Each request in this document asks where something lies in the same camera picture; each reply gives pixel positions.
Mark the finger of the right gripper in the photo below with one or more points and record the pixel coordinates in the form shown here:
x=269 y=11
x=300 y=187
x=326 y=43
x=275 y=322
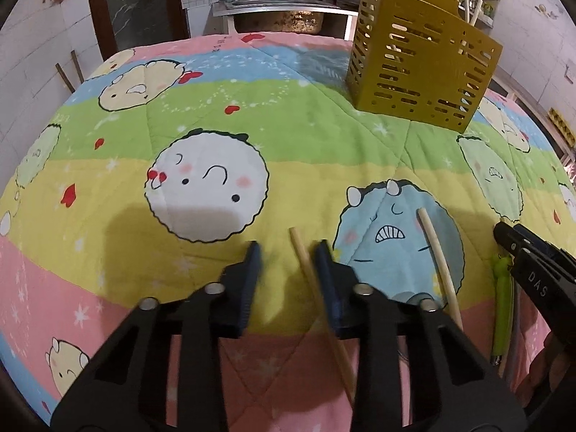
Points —
x=513 y=238

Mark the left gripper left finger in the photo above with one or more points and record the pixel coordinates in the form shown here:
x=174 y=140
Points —
x=124 y=386

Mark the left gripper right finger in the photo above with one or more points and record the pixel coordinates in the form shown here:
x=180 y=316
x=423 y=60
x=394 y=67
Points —
x=417 y=370

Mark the green frog handle utensil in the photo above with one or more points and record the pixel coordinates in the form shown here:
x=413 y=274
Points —
x=504 y=303

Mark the wooden chopstick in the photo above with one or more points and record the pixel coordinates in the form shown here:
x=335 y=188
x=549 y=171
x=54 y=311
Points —
x=341 y=357
x=442 y=267

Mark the kitchen sink counter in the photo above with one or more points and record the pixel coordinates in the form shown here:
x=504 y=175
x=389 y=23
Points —
x=296 y=16

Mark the yellow egg tray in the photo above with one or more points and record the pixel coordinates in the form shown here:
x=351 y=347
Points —
x=557 y=119

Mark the yellow perforated utensil holder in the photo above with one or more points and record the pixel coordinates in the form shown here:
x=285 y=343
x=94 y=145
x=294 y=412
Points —
x=419 y=60

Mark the colourful cartoon quilt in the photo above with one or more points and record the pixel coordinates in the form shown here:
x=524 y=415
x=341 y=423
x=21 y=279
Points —
x=169 y=160

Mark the chopsticks in holder right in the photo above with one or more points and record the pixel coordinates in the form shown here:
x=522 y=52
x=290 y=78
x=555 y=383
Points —
x=473 y=9

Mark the dark framed glass door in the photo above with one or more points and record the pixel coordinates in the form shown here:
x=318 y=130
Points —
x=124 y=24

